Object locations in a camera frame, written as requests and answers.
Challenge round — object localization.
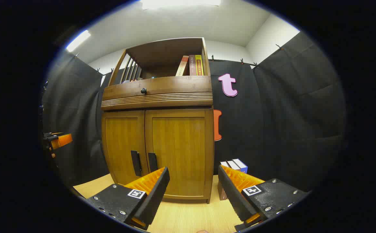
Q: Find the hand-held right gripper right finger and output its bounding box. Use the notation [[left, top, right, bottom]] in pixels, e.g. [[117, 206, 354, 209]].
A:
[[218, 164, 312, 232]]

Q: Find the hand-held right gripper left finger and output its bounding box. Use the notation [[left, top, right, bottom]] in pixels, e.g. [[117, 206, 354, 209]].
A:
[[85, 166, 171, 231]]

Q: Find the wooden cabinet door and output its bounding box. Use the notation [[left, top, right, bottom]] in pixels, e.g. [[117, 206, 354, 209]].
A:
[[102, 111, 149, 186], [145, 108, 214, 201]]

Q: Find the wooden double-door shoe cabinet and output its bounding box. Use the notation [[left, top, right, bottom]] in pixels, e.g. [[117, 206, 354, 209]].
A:
[[101, 37, 215, 204]]

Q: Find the blue cover book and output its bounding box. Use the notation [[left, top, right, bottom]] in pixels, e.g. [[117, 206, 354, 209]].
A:
[[232, 158, 249, 174]]

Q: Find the small ceiling light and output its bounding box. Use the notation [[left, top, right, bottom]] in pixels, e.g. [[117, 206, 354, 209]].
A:
[[66, 30, 92, 52]]

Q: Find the black backdrop cloth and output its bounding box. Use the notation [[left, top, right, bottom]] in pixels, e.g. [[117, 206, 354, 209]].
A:
[[41, 31, 347, 194]]

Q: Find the leaning cream red book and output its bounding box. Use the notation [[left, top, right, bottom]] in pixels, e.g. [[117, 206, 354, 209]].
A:
[[175, 55, 190, 77]]

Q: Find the large ceiling light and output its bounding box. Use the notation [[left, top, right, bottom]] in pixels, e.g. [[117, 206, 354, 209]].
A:
[[140, 0, 221, 10]]

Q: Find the black right door handle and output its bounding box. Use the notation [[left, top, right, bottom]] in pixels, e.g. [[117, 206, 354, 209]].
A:
[[148, 153, 159, 173]]

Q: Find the black door handle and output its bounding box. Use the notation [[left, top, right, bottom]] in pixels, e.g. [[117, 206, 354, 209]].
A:
[[148, 153, 159, 173], [131, 150, 142, 177]]

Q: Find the black left door handle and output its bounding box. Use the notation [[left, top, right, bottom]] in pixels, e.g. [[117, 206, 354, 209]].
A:
[[131, 150, 142, 177]]

